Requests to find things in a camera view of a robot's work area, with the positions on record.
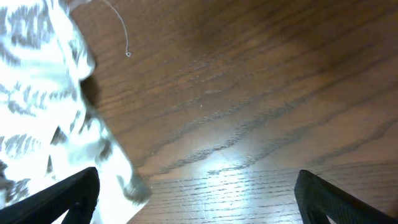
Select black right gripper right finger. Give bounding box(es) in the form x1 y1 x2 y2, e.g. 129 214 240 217
294 170 397 224

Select white fern print dress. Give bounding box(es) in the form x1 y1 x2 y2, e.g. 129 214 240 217
1 0 149 223

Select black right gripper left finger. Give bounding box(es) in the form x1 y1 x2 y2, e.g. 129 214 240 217
1 167 100 224

